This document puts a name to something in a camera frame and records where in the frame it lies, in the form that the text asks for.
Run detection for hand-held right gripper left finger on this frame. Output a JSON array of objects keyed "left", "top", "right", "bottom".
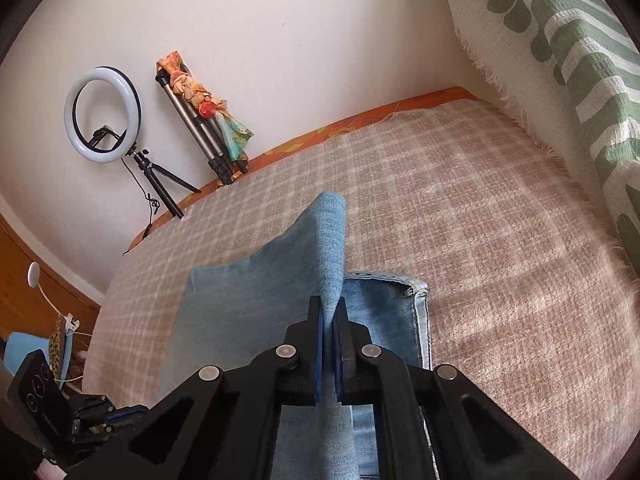
[{"left": 65, "top": 296, "right": 325, "bottom": 480}]

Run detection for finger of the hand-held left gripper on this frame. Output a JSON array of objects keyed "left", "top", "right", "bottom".
[{"left": 70, "top": 393, "right": 152, "bottom": 444}]

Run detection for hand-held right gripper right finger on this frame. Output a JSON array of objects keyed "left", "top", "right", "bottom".
[{"left": 334, "top": 297, "right": 583, "bottom": 480}]

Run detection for blue denim pants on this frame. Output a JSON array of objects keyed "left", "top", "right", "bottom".
[{"left": 179, "top": 191, "right": 431, "bottom": 480}]

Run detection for leopard print cushion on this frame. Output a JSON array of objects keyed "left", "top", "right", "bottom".
[{"left": 47, "top": 316, "right": 77, "bottom": 377}]

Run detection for orange bed sheet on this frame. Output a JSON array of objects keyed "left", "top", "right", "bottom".
[{"left": 127, "top": 86, "right": 483, "bottom": 253}]

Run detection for folded tripod with colourful cloth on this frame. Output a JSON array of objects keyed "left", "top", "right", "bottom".
[{"left": 156, "top": 51, "right": 254, "bottom": 163}]

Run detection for small black tripod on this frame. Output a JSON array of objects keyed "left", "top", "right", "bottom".
[{"left": 90, "top": 125, "right": 202, "bottom": 219}]

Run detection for folded silver tripod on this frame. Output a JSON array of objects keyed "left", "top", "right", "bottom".
[{"left": 155, "top": 71, "right": 248, "bottom": 186}]

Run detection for green patterned white blanket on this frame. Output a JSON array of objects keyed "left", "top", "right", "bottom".
[{"left": 439, "top": 0, "right": 640, "bottom": 281}]

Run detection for thin white cable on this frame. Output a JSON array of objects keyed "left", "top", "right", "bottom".
[{"left": 62, "top": 331, "right": 96, "bottom": 391}]

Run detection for thick white cable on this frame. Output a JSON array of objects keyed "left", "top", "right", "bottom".
[{"left": 36, "top": 284, "right": 70, "bottom": 322}]

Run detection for black ring light cable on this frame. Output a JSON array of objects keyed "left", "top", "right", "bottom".
[{"left": 121, "top": 157, "right": 162, "bottom": 257}]

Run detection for white ring light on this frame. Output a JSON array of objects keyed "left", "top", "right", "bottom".
[{"left": 64, "top": 66, "right": 143, "bottom": 165}]

